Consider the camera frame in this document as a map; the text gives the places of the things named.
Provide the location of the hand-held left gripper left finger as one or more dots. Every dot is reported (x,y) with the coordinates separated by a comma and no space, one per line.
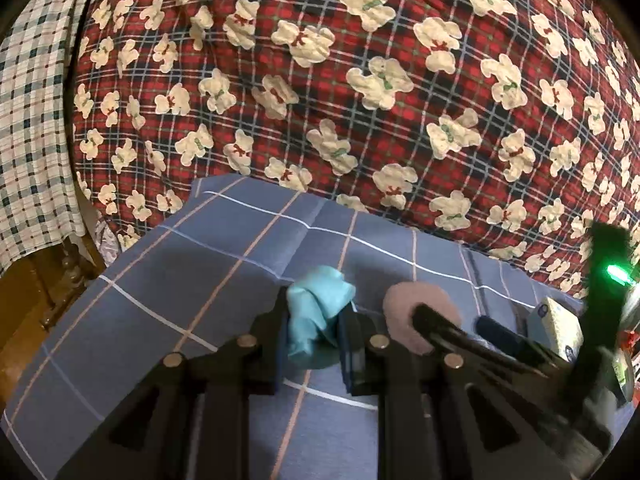
(265,360)

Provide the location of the white floral tissue box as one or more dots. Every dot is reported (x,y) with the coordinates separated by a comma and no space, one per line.
(555,327)

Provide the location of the teal cloth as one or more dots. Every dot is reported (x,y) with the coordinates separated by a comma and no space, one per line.
(315,305)

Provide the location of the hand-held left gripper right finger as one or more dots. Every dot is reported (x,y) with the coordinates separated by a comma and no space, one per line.
(350,360)

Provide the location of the red plaid bear-print quilt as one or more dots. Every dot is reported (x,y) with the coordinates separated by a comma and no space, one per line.
(350,110)

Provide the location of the pink round puff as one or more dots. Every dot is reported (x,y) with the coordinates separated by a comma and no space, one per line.
(400,315)

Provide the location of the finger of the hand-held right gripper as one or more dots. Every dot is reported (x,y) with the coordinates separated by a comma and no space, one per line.
(500,335)
(445,330)

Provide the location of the blue checked bedsheet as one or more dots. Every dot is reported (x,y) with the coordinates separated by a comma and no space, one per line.
(175,285)

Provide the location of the white green checked cloth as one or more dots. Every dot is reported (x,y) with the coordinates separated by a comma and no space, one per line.
(35,135)

